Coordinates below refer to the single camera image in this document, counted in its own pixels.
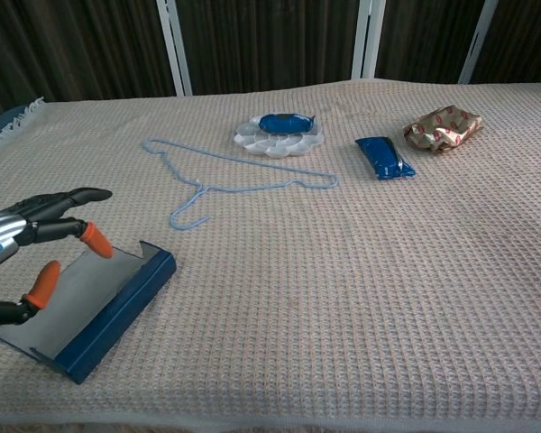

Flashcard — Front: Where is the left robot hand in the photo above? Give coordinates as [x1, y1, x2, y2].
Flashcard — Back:
[0, 187, 115, 328]

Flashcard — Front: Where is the grey blue-edged pouch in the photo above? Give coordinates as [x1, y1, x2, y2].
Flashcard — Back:
[0, 240, 178, 385]

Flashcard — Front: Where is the white flower paint palette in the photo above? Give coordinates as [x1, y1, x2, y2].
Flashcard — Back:
[233, 113, 324, 159]

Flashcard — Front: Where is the small blue cookie packet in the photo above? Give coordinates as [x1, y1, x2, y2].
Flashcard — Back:
[258, 112, 316, 134]

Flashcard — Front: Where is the beige waffle weave blanket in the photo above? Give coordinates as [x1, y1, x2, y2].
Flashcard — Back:
[0, 78, 541, 433]

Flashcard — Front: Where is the long blue snack packet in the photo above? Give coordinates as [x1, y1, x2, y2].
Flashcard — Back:
[354, 134, 417, 182]

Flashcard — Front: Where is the crumpled gold red wrapper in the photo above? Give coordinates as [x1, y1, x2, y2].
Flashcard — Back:
[402, 105, 484, 156]

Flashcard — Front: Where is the light blue wire hanger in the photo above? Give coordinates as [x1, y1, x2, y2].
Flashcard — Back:
[142, 136, 339, 232]

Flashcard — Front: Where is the white frame post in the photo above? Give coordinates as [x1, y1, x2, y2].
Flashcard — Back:
[351, 0, 386, 81]
[458, 0, 500, 86]
[155, 0, 194, 97]

